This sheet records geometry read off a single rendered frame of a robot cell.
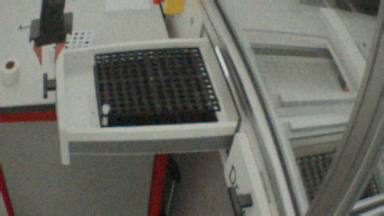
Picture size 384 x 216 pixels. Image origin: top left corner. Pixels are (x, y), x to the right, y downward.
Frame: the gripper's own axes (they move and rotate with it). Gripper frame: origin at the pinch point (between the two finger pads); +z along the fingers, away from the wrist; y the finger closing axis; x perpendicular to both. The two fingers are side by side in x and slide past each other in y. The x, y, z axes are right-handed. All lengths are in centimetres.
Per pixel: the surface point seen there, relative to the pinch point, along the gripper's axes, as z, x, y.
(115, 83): 9.9, 1.7, 16.1
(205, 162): 35, 2, 37
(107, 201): 65, 13, 17
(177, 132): 11.3, -10.2, 25.8
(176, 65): 10.2, 5.7, 28.8
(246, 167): 7.6, -22.7, 34.4
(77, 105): 16.2, 3.0, 7.9
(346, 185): -20, -51, 36
